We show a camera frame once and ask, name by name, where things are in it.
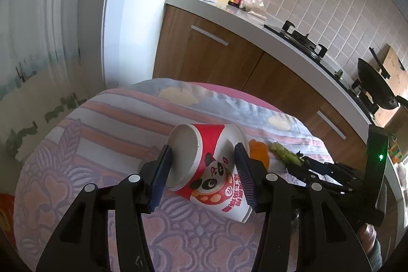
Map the orange peel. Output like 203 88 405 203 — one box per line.
249 139 270 170

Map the red panda paper cup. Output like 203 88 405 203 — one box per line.
166 124 252 223

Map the wooden kitchen cabinet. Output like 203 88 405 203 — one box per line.
153 6 366 170

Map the person's right hand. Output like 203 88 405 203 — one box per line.
357 223 377 255

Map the pink patterned tablecloth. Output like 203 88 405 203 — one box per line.
14 79 332 271

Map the black wok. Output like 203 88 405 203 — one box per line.
358 47 407 110

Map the wooden cutting board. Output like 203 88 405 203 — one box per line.
374 44 407 127

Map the black gas stove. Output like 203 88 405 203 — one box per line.
263 21 378 122

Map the clear plastic bag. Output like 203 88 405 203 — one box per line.
239 0 266 21

